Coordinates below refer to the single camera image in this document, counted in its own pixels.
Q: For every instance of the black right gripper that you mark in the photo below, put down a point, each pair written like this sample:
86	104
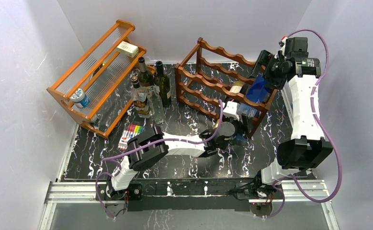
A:
262	59

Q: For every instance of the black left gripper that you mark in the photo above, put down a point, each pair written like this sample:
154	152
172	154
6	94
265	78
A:
242	129

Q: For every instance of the clear bottle blue label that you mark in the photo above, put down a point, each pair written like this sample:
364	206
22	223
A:
256	93

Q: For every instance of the clear glass bottle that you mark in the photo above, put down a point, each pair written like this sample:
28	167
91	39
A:
156	105

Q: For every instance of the dark green wine bottle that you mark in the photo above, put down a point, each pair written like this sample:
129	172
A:
162	80

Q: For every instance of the green wine bottle brown label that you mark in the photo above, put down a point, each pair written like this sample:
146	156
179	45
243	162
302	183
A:
145	76

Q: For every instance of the dark bottle gold foil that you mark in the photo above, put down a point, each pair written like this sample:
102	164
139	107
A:
237	87

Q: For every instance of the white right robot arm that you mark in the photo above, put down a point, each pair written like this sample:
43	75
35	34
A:
308	146

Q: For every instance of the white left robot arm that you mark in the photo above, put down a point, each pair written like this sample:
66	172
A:
146	149

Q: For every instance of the dark wooden wine rack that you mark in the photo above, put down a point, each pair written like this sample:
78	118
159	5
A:
183	79

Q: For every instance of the orange wooden shelf rack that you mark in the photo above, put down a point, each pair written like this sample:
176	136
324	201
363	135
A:
104	75

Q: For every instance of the colourful marker pen pack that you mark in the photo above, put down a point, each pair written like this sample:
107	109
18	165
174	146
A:
130	131

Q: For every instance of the cream cardboard box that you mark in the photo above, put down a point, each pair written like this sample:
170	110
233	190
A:
128	49

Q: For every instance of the blue white tin can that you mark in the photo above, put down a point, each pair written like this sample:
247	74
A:
80	99

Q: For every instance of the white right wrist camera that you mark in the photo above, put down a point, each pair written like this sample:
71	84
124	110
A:
282	44

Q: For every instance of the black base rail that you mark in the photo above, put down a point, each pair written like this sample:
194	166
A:
185	194

